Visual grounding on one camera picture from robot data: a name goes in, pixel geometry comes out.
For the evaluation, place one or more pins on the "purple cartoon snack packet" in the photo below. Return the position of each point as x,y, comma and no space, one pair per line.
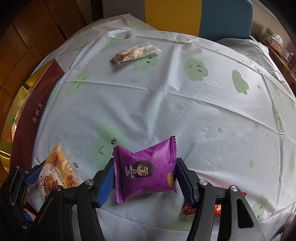
150,170

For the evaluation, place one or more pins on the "small red candy packet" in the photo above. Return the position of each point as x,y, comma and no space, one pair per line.
234,207

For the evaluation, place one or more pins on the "grey yellow blue chair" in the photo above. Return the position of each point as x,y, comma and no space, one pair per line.
209,19

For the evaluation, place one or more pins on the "large red sesame snack bag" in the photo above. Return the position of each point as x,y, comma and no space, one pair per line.
13,126

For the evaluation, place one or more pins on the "slim white snack stick packet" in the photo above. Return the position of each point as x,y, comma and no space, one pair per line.
135,53

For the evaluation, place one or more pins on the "white cloud-print tablecloth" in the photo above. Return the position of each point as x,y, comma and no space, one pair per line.
232,114

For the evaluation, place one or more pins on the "gold metal tin box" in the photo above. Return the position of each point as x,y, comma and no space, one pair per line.
27,127

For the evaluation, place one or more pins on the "brown-white pastry packet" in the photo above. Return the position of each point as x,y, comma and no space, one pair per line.
57,170

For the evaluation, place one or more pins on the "wooden side shelf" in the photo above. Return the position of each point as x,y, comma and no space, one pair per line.
281,63

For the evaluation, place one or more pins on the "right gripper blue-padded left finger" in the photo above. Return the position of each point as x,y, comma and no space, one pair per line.
103,183

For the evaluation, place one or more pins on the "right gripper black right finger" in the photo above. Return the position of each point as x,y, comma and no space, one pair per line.
188,182

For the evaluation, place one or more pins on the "boxes on shelf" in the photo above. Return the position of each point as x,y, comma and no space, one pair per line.
272,40

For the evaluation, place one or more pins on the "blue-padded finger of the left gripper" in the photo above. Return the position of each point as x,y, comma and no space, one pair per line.
33,175

